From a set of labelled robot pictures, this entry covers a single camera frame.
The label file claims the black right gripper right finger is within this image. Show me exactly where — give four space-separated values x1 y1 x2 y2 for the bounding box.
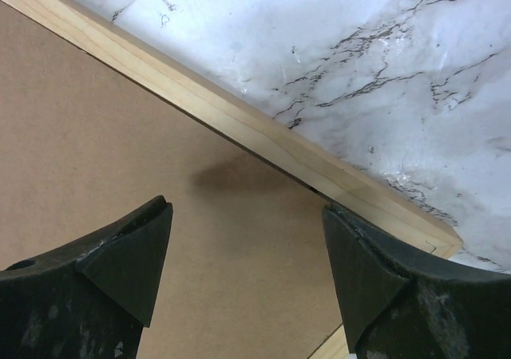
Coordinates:
322 206 510 358

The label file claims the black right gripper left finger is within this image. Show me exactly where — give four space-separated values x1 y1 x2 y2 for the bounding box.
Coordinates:
1 195 173 358

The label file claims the light wooden picture frame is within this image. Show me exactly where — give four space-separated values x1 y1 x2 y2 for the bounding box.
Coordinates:
0 0 464 359

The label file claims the brown frame backing board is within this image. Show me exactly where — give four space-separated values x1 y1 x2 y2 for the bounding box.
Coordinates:
1 6 340 358

